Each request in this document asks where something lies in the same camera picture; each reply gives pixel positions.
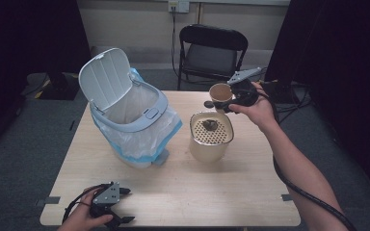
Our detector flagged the cream bucket with strainer top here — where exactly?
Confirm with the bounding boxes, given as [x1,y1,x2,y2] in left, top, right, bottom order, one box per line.
[188,110,235,164]

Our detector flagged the clear and blue bin bag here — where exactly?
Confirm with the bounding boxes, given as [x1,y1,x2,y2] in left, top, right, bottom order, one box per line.
[91,66,183,167]

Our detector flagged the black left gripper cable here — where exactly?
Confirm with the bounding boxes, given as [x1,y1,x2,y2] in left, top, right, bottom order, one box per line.
[62,183,112,224]

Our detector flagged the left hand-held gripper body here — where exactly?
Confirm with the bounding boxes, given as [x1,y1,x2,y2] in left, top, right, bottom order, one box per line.
[90,181,121,219]

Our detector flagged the black stand base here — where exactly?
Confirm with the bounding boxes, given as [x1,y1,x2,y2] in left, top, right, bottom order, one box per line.
[38,70,80,101]

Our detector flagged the dark curtain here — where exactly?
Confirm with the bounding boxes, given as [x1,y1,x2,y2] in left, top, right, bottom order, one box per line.
[264,0,370,203]
[0,0,92,162]

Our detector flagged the black box on floor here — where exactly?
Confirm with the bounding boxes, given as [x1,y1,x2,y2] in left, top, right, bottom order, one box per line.
[263,79,294,104]

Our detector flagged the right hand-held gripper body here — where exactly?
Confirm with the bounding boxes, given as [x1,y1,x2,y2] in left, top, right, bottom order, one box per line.
[227,66,263,108]

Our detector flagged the person's left hand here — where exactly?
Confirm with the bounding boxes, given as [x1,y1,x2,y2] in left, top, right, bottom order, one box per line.
[57,189,114,231]

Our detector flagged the black floor cables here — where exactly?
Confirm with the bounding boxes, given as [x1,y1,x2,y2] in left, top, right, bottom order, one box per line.
[269,80,314,123]

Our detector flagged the dark wet tea dregs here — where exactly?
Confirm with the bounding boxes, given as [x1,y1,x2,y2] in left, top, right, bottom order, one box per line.
[201,118,220,132]

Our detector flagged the white wall socket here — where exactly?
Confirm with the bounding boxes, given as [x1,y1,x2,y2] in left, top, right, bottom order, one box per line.
[168,0,191,14]

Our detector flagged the brown paper cup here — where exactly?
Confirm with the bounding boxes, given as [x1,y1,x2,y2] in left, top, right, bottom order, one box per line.
[208,83,234,114]

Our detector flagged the white and grey trash bin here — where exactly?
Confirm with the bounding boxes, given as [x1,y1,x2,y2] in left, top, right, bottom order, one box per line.
[78,47,171,169]

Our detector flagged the black folding chair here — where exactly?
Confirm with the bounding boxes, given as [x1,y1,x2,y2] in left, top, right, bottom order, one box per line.
[176,23,250,91]

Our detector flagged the person's right hand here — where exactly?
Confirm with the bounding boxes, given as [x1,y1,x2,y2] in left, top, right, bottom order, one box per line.
[229,81,278,131]

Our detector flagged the black wall socket cable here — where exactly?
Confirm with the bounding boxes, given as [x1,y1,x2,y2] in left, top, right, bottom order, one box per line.
[171,8,182,80]

